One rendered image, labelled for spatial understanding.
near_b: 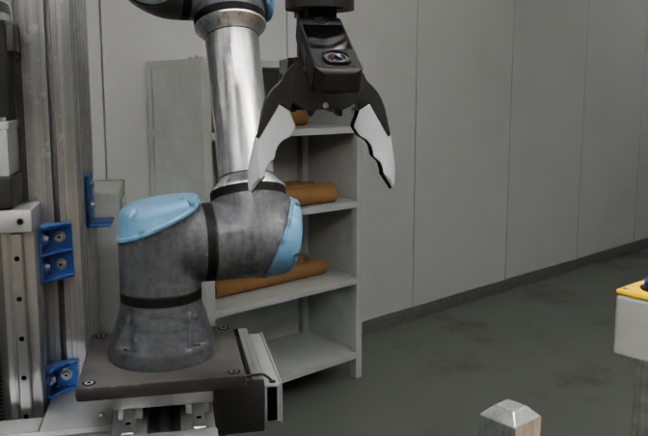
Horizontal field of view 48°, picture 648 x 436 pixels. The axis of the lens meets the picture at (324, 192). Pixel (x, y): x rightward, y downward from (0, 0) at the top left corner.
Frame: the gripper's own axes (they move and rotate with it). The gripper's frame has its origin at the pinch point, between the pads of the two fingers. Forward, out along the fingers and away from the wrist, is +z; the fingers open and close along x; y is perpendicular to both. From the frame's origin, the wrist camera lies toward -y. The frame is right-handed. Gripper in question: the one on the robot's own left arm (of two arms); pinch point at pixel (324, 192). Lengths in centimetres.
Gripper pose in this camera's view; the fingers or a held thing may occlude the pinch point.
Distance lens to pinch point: 76.0
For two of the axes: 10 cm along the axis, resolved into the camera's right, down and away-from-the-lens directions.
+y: -2.1, -1.3, 9.7
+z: 0.0, 9.9, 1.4
